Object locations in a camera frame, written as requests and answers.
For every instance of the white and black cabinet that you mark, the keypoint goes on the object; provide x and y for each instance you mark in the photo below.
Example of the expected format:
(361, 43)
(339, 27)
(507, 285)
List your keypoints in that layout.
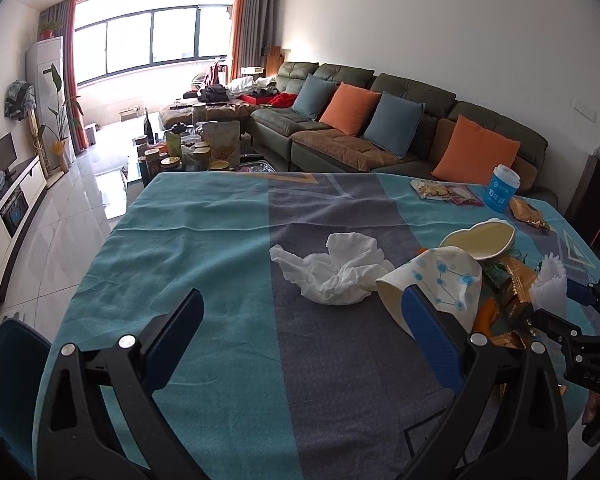
(10, 210)

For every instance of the paper snack bag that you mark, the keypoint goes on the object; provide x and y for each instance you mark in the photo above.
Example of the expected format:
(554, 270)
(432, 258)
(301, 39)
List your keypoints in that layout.
(221, 142)

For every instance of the crushed blue-printed paper cup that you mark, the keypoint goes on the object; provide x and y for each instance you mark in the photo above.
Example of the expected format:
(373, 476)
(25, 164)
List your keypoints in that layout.
(445, 270)

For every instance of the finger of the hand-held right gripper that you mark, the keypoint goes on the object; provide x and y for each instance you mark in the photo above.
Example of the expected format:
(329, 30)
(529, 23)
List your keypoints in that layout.
(579, 292)
(555, 325)

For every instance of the dark green sofa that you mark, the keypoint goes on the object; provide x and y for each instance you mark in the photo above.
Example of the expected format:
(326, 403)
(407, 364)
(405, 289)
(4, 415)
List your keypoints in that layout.
(410, 85)

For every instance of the gold snack packet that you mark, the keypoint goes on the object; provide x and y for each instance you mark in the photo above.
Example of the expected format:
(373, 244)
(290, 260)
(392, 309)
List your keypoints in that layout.
(527, 212)

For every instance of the glass coffee table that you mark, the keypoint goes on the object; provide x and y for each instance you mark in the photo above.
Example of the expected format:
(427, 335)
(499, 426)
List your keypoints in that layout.
(140, 172)

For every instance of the crushed cream paper cup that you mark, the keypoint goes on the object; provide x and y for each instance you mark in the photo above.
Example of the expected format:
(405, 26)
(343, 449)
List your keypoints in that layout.
(480, 237)

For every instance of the white wall switch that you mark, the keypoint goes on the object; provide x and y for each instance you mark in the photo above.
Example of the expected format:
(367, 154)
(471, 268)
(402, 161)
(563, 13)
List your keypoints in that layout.
(584, 111)

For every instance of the blue chair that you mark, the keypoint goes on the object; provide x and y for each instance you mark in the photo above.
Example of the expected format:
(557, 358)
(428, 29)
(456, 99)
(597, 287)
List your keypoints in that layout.
(10, 375)

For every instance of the large blue cushion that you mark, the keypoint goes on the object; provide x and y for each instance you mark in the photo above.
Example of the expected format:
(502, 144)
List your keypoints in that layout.
(395, 122)

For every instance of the person's right hand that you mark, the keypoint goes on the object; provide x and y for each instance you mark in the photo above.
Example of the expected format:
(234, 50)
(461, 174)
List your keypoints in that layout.
(591, 410)

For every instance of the pile of clothes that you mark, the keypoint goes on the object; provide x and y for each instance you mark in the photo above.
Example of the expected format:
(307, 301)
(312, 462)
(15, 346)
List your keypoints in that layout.
(230, 90)

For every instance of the small potted plant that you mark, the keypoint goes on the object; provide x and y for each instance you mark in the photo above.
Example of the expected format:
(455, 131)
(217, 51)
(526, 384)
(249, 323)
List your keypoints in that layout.
(50, 29)

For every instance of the dark cloth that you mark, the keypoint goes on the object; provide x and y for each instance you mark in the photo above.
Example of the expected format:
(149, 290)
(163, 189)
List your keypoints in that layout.
(20, 100)

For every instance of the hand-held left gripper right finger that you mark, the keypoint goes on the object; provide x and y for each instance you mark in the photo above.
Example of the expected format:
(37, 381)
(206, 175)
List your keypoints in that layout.
(430, 335)

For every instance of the white napkin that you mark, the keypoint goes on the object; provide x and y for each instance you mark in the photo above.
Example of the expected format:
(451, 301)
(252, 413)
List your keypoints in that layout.
(547, 285)

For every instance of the orange and grey curtain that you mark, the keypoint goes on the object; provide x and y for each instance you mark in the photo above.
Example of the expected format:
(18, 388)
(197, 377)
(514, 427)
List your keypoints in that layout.
(70, 70)
(250, 25)

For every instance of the small grey bin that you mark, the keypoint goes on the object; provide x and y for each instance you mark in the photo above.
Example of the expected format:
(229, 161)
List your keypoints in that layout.
(91, 136)

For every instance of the black monitor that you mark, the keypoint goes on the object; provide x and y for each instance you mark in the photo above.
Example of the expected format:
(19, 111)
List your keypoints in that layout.
(3, 152)

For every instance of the tall leafy potted plant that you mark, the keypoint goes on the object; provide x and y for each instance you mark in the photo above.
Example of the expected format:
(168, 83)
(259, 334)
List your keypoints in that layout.
(60, 130)

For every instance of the red cloth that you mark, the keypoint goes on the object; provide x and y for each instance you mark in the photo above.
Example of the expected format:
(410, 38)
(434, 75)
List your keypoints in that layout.
(283, 101)

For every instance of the white standing air conditioner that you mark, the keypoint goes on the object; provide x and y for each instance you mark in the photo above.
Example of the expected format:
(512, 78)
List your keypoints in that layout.
(42, 60)

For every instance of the white tissue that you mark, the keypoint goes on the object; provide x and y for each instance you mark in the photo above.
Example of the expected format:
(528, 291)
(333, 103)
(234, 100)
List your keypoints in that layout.
(340, 270)

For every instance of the orange foil wrapper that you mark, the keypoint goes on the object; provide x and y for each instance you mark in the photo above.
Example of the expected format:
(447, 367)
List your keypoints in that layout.
(517, 282)
(502, 341)

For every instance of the small blue cushion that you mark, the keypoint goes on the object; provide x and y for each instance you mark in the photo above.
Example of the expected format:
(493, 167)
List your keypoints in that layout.
(312, 97)

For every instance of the clear cracker packet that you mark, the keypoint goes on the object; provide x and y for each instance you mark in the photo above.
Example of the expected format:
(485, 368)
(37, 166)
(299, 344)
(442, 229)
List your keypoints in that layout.
(430, 190)

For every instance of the dark folded frame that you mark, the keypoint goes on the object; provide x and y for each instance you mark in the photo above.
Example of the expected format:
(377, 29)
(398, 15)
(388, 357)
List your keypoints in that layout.
(595, 200)

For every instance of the wooden shelf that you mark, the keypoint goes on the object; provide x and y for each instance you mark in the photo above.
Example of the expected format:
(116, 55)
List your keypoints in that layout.
(275, 60)

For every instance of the cardboard box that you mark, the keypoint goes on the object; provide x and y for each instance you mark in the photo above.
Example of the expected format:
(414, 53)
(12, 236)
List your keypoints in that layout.
(130, 114)

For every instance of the green foil wrapper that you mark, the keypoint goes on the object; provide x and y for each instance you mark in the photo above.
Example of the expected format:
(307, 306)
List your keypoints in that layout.
(495, 270)

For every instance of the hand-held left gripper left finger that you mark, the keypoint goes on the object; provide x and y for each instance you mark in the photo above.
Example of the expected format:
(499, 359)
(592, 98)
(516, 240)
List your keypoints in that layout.
(175, 340)

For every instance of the blue cup with white lid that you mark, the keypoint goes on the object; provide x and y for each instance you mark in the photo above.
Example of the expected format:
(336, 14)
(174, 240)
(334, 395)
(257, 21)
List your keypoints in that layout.
(500, 190)

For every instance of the large window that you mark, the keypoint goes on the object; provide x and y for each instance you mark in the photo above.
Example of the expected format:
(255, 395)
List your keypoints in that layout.
(150, 40)

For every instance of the large orange cushion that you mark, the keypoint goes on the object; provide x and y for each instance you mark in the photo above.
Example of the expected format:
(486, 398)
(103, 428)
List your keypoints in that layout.
(475, 150)

